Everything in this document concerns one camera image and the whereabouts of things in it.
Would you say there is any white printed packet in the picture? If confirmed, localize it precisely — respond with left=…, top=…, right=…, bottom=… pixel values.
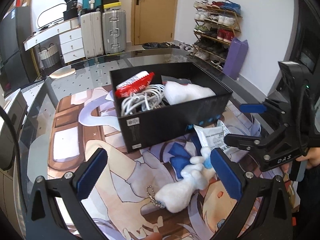
left=194, top=120, right=240, bottom=155

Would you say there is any white plush toy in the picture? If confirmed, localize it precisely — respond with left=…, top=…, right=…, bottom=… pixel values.
left=154, top=147, right=216, bottom=213

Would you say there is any white foam piece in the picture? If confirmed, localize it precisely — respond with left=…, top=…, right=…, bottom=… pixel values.
left=164, top=81, right=216, bottom=105

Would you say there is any white USB cable bundle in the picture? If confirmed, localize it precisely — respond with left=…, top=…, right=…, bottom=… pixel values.
left=120, top=83, right=167, bottom=117

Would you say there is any red white sachet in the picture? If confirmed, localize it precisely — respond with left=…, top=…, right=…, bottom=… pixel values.
left=115, top=70, right=155, bottom=98

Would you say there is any person's right hand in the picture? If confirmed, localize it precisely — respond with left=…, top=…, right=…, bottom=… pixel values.
left=296, top=147, right=320, bottom=169

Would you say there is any anime printed desk mat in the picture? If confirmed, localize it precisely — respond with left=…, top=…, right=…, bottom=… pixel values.
left=48, top=86, right=236, bottom=239

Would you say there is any purple paper bag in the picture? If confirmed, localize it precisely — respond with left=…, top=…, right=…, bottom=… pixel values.
left=222, top=37, right=248, bottom=80

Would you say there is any wooden shoe rack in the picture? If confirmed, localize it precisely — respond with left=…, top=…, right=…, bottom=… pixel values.
left=193, top=0, right=241, bottom=70

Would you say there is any white trash bin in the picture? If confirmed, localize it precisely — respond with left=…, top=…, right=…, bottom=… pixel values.
left=142, top=42, right=159, bottom=50

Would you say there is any woven laundry basket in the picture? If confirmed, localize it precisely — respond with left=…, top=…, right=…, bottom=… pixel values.
left=39, top=43, right=60, bottom=68

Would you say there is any black refrigerator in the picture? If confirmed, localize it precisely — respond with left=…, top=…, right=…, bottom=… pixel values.
left=1, top=7, right=38, bottom=95

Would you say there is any wooden door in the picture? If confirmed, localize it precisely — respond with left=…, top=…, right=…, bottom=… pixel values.
left=131, top=0, right=178, bottom=45

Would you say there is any white drawer desk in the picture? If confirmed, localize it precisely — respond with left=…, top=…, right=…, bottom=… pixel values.
left=23, top=18, right=85, bottom=63

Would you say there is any silver suitcase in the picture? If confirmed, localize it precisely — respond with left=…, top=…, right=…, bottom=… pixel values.
left=102, top=9, right=126, bottom=54

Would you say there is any white suitcase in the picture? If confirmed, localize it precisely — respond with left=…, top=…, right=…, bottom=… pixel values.
left=80, top=11, right=104, bottom=59

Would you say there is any oval black-framed mirror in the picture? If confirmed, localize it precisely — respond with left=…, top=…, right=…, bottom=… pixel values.
left=36, top=2, right=67, bottom=29

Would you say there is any black handbag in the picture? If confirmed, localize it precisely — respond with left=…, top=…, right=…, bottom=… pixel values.
left=63, top=0, right=78, bottom=21

